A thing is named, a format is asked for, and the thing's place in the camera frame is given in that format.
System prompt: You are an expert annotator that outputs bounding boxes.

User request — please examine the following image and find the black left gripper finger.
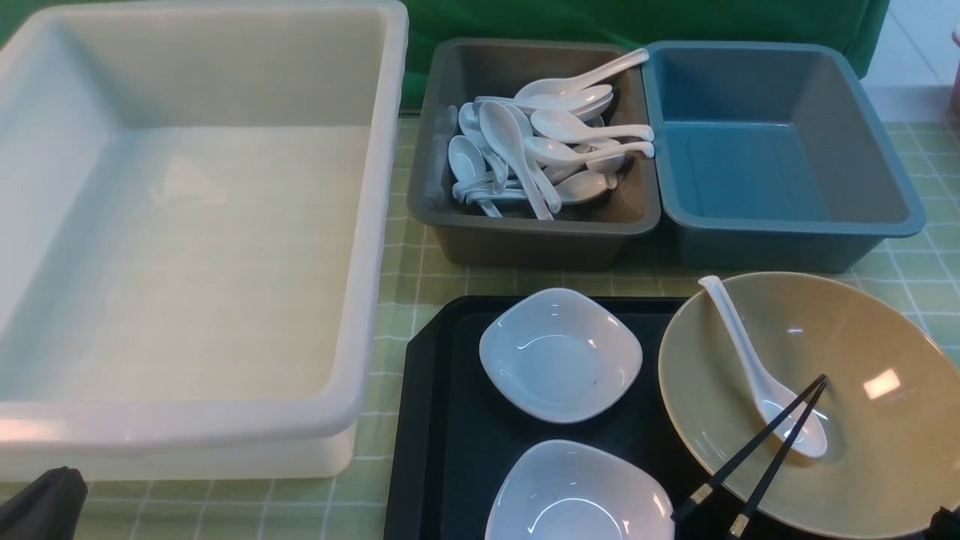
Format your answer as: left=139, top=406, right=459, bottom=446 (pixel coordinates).
left=1, top=467, right=89, bottom=539

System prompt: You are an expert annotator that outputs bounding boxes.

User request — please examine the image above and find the white square dish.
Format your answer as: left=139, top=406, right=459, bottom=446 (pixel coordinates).
left=484, top=439, right=676, bottom=539
left=478, top=287, right=644, bottom=425

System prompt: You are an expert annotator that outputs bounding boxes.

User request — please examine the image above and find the black chopstick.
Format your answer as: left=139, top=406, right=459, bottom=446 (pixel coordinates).
left=670, top=379, right=815, bottom=524
left=726, top=375, right=827, bottom=539

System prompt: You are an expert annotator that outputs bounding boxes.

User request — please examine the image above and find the white soup spoon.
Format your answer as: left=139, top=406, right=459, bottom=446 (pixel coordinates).
left=698, top=274, right=829, bottom=459

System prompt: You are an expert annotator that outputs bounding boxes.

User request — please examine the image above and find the large tan noodle bowl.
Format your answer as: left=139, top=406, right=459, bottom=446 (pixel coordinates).
left=658, top=272, right=959, bottom=539

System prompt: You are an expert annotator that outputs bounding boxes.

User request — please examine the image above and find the large white plastic tub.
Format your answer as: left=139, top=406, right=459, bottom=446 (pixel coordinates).
left=1, top=1, right=409, bottom=482

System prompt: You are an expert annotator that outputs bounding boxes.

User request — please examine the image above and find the white spoon left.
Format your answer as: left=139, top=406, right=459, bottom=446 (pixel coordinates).
left=447, top=134, right=494, bottom=204

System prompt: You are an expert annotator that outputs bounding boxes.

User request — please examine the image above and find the white spoon centre long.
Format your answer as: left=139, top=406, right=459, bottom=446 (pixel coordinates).
left=478, top=102, right=554, bottom=220

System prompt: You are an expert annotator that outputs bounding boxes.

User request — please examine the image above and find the white spoon right lower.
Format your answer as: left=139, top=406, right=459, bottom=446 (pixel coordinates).
left=522, top=136, right=655, bottom=167

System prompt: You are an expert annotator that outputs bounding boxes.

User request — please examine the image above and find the white spoon right middle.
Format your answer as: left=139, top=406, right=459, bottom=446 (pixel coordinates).
left=530, top=109, right=655, bottom=143

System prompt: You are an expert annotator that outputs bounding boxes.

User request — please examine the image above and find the white spoon top leaning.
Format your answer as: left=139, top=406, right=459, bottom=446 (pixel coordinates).
left=514, top=48, right=650, bottom=99

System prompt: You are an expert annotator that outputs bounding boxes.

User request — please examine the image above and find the blue plastic bin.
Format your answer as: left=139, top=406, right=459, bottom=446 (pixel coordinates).
left=641, top=40, right=927, bottom=273

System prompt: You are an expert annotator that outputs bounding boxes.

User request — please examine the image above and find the green checked tablecloth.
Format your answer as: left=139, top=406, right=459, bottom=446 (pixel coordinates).
left=0, top=116, right=960, bottom=540

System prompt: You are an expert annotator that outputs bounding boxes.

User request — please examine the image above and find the green backdrop cloth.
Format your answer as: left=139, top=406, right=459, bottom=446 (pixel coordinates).
left=0, top=0, right=891, bottom=113

